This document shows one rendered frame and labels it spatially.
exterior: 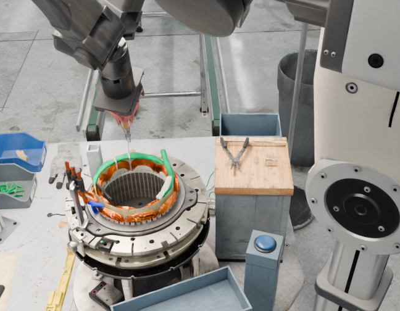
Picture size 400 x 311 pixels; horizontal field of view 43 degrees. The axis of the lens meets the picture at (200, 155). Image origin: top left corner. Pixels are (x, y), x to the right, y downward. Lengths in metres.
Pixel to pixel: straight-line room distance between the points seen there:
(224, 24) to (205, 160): 1.34
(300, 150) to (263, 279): 1.73
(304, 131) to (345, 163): 2.12
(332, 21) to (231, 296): 0.79
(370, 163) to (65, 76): 3.35
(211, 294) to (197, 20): 0.73
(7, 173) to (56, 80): 2.13
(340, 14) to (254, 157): 0.98
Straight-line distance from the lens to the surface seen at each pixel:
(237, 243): 1.37
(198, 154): 1.75
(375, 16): 0.33
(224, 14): 0.39
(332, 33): 0.34
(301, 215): 2.63
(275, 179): 1.24
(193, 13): 0.42
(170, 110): 3.34
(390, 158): 0.60
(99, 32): 0.77
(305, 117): 2.69
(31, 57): 4.18
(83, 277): 1.40
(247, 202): 1.25
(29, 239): 1.56
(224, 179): 1.23
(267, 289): 1.20
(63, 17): 0.73
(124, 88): 0.89
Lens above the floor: 1.90
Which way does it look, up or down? 40 degrees down
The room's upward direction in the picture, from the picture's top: 1 degrees counter-clockwise
